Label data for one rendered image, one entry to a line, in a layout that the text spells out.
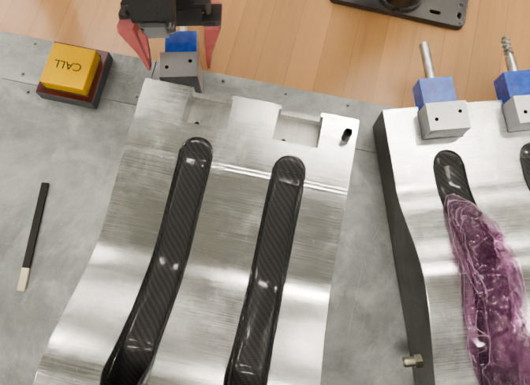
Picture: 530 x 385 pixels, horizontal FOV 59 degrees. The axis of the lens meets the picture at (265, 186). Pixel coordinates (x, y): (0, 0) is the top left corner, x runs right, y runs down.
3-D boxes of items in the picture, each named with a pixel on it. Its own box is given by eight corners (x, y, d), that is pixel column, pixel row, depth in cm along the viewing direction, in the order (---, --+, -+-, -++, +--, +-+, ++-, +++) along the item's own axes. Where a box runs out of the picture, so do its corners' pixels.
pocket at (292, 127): (278, 116, 59) (280, 103, 55) (320, 124, 58) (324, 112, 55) (271, 149, 57) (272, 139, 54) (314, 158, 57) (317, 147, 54)
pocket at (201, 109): (195, 99, 59) (191, 86, 56) (236, 107, 59) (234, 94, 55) (186, 132, 58) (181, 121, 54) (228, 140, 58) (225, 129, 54)
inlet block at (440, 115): (399, 56, 64) (411, 33, 59) (434, 53, 64) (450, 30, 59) (416, 146, 60) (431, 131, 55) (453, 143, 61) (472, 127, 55)
